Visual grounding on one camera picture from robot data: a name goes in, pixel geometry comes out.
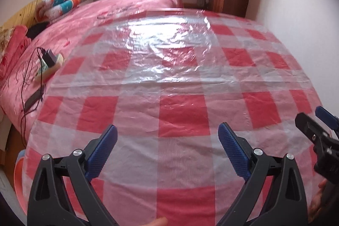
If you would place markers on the beige power strip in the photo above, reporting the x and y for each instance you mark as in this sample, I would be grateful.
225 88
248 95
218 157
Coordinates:
50 68

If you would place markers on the person's right hand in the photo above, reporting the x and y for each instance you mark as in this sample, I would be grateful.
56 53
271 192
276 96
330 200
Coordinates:
319 202

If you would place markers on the folded pink blanket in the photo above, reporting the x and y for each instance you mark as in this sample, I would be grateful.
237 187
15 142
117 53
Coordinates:
18 40

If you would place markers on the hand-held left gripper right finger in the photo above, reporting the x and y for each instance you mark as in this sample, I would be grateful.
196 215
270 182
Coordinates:
234 150

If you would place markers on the black charger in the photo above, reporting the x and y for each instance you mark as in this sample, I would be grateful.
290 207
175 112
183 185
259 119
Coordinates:
48 58

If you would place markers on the orange plastic basin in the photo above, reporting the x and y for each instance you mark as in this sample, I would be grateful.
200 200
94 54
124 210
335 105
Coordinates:
20 178

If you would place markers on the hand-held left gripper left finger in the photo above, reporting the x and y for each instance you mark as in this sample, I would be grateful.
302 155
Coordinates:
102 151

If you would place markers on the black phone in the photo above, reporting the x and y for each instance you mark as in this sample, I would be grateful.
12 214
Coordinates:
34 98

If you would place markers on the floral pillow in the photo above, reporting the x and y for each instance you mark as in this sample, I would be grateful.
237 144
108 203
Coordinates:
5 38

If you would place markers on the person's left hand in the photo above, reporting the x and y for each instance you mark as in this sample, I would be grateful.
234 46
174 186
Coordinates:
157 222

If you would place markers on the bed with pink bedspread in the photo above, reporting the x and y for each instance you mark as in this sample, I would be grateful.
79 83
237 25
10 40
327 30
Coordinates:
119 3

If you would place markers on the black cloth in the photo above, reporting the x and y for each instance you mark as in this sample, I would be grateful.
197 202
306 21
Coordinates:
38 28

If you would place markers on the pink checked plastic tablecloth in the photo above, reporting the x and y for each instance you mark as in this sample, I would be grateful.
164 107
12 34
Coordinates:
180 109

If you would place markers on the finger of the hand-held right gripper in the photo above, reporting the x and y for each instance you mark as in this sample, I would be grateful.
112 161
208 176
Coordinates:
327 117
309 128

